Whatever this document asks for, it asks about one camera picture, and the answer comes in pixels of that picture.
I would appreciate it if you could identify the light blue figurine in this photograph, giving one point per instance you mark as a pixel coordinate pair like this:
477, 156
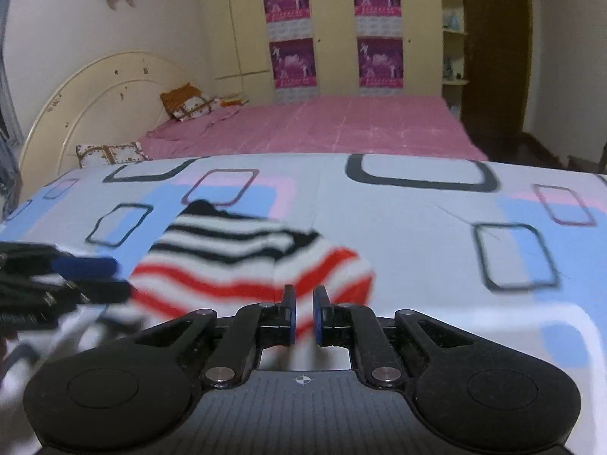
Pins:
452, 20

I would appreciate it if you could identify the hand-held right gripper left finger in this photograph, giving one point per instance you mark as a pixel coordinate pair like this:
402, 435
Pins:
289, 315

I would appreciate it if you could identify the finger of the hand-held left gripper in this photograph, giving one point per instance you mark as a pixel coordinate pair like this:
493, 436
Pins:
85, 266
104, 291

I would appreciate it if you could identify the small shelf ornament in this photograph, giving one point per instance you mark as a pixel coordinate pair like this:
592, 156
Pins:
450, 68

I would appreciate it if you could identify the white brown patterned pillow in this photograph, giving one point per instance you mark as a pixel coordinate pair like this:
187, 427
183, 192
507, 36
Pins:
111, 154

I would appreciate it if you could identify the orange white patterned pillow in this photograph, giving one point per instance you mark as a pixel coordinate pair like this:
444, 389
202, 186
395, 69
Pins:
189, 102

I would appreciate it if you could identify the cream corner shelf unit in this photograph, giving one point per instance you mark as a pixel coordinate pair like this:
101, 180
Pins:
453, 42

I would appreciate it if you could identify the grey blanket with square print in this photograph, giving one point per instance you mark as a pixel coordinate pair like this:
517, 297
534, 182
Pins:
417, 227

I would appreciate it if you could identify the pink bed sheet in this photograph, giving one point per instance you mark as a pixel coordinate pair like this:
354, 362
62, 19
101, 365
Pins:
355, 128

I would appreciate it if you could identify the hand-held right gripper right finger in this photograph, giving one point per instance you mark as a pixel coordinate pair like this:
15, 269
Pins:
320, 317

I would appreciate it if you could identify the brown wooden door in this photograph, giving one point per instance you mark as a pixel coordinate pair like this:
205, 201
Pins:
493, 57

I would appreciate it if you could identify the cream wardrobe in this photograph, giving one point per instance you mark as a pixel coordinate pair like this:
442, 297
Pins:
332, 33

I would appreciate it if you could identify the red black striped white sweater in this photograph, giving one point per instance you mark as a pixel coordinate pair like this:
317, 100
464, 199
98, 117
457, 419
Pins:
227, 246

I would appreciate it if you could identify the cream round headboard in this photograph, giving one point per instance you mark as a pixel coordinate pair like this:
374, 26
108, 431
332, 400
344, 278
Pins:
95, 104

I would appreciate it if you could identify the grey hanging cloth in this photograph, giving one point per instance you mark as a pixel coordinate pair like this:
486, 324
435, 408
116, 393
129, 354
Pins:
8, 175

